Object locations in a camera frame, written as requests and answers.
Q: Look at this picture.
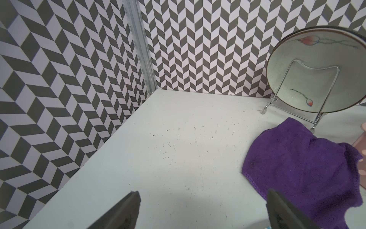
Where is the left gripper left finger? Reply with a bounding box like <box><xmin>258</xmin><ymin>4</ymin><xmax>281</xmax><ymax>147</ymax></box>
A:
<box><xmin>88</xmin><ymin>191</ymin><xmax>141</xmax><ymax>229</ymax></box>

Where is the purple cloth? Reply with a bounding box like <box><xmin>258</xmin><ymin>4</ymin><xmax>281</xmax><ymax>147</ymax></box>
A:
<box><xmin>242</xmin><ymin>118</ymin><xmax>363</xmax><ymax>229</ymax></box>

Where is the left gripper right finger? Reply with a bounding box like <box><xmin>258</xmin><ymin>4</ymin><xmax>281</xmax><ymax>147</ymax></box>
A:
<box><xmin>266</xmin><ymin>189</ymin><xmax>320</xmax><ymax>229</ymax></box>

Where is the pink perforated basket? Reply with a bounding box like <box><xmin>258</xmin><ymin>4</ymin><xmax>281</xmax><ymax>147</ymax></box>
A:
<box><xmin>352</xmin><ymin>122</ymin><xmax>366</xmax><ymax>190</ymax></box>

